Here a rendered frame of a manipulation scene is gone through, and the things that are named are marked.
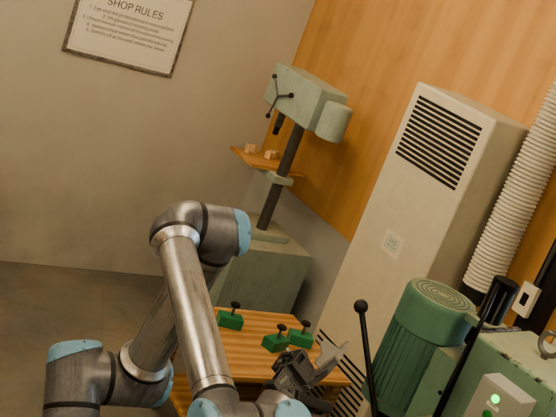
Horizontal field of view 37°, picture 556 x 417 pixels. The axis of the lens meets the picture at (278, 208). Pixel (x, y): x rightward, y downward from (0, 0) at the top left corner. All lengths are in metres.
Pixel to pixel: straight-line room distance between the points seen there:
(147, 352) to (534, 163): 1.77
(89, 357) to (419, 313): 0.92
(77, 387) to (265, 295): 2.19
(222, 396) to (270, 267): 2.72
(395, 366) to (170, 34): 3.02
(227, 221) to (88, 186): 2.89
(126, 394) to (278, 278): 2.10
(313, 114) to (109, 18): 1.23
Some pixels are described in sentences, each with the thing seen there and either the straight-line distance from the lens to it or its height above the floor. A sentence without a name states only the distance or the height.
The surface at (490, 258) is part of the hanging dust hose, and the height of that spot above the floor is 1.28.
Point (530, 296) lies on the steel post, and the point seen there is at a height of 1.23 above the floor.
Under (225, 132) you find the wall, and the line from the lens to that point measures 5.00.
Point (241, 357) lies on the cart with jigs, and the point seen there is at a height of 0.53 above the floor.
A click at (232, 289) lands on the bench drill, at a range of 4.23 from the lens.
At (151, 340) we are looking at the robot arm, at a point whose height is 1.06.
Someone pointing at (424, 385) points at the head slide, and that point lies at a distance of 1.96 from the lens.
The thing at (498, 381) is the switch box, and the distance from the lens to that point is 1.74.
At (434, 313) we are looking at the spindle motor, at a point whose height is 1.48.
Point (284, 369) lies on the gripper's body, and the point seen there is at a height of 1.29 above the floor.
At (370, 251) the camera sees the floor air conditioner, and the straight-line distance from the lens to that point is 3.76.
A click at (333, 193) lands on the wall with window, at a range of 4.48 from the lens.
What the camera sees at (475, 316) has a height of 1.52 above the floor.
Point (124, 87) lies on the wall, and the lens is 4.66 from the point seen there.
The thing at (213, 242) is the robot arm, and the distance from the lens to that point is 1.96.
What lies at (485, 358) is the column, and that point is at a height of 1.48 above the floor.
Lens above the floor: 2.11
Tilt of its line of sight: 16 degrees down
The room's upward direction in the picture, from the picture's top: 21 degrees clockwise
